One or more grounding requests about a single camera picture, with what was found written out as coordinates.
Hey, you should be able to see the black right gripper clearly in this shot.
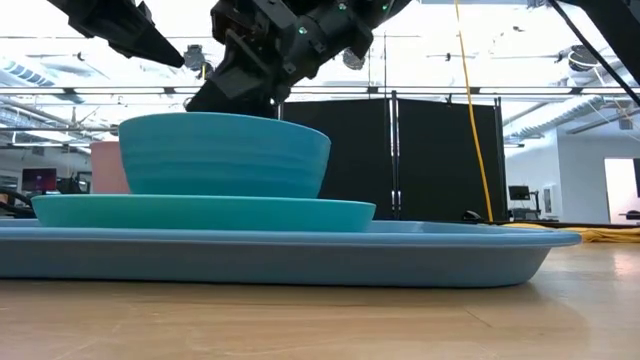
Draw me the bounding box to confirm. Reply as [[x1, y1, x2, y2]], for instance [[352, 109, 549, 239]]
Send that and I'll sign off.
[[184, 0, 414, 120]]

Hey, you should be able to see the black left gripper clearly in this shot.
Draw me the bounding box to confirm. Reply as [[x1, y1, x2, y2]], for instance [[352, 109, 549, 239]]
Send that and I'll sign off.
[[47, 0, 186, 69]]

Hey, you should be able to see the blue ribbed bowl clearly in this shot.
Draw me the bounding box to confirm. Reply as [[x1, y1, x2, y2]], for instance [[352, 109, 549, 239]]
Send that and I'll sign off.
[[118, 111, 332, 200]]

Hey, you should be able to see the teal round plate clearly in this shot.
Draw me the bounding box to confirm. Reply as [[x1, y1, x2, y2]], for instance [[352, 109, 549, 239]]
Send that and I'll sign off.
[[30, 193, 377, 234]]

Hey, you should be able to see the pink plastic cup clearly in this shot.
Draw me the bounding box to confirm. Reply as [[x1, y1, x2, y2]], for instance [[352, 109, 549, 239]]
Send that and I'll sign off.
[[89, 140, 132, 195]]

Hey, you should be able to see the blue plastic serving tray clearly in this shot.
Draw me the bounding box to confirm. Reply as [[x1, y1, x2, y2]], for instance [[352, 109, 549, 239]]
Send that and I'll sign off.
[[0, 218, 583, 289]]

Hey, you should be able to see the black ceiling lamp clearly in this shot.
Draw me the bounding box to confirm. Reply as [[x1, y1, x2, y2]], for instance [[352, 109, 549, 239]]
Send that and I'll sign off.
[[182, 44, 207, 71], [342, 47, 367, 71], [566, 44, 600, 73]]

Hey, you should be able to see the dark red monitor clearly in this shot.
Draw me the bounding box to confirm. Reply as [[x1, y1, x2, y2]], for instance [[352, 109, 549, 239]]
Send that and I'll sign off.
[[21, 167, 59, 194]]

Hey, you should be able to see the grey overhead rail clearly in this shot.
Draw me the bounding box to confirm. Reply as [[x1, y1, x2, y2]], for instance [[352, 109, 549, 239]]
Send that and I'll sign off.
[[0, 85, 640, 97]]

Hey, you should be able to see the white wall box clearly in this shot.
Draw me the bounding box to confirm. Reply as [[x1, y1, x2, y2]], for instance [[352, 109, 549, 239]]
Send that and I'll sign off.
[[541, 183, 562, 220]]

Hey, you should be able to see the black table frame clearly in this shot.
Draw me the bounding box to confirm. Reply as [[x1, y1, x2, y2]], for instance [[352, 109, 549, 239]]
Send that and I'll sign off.
[[449, 219, 640, 231]]

